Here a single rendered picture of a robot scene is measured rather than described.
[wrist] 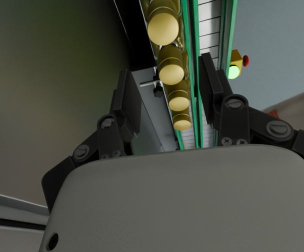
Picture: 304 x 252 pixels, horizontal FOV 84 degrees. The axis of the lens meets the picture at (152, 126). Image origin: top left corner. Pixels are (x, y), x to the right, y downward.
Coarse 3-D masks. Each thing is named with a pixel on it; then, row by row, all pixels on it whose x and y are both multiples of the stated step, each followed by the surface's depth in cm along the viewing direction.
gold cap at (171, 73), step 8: (168, 48) 23; (176, 48) 23; (160, 56) 23; (168, 56) 22; (176, 56) 22; (160, 64) 22; (168, 64) 21; (176, 64) 21; (160, 72) 22; (168, 72) 22; (176, 72) 22; (168, 80) 23; (176, 80) 23
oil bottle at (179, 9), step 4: (140, 0) 22; (144, 0) 22; (148, 0) 22; (172, 0) 22; (176, 0) 22; (180, 0) 23; (144, 4) 22; (148, 4) 22; (176, 4) 22; (180, 4) 23; (144, 8) 23; (176, 8) 22; (180, 8) 23; (144, 12) 23; (180, 12) 24; (144, 16) 24
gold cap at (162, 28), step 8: (152, 0) 19; (160, 0) 18; (168, 0) 19; (152, 8) 18; (160, 8) 17; (168, 8) 17; (152, 16) 17; (160, 16) 17; (168, 16) 17; (176, 16) 18; (152, 24) 17; (160, 24) 17; (168, 24) 17; (176, 24) 17; (152, 32) 18; (160, 32) 18; (168, 32) 18; (176, 32) 18; (152, 40) 19; (160, 40) 19; (168, 40) 19
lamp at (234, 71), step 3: (231, 66) 59; (234, 66) 58; (237, 66) 59; (231, 69) 58; (234, 69) 58; (237, 69) 58; (231, 72) 58; (234, 72) 58; (237, 72) 58; (228, 75) 59; (231, 75) 59; (234, 75) 59; (231, 78) 61
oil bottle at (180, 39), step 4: (180, 16) 26; (180, 20) 25; (180, 24) 25; (180, 28) 25; (180, 32) 25; (176, 36) 25; (180, 36) 25; (184, 36) 27; (176, 40) 26; (180, 40) 26; (184, 40) 27; (152, 44) 27; (156, 44) 26; (180, 44) 26; (184, 44) 27; (156, 48) 27; (180, 48) 27; (184, 48) 28; (156, 52) 28; (156, 56) 29
